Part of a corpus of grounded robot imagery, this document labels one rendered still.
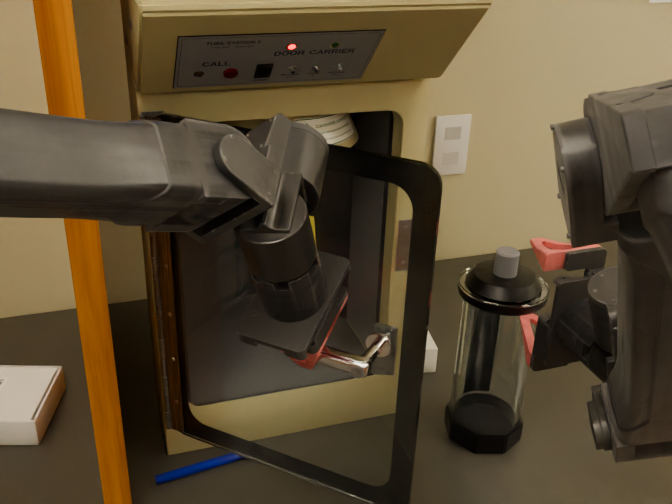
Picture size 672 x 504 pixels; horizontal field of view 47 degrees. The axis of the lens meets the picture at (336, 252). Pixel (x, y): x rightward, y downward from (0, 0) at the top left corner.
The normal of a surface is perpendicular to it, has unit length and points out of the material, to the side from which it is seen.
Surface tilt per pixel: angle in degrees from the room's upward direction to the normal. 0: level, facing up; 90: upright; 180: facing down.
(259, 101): 90
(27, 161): 57
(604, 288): 19
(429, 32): 135
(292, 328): 26
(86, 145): 51
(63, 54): 90
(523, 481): 0
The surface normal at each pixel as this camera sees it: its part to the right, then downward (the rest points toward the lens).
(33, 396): 0.04, -0.89
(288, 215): -0.13, -0.62
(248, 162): 0.74, -0.33
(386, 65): 0.20, 0.94
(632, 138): -0.25, -0.11
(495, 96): 0.32, 0.44
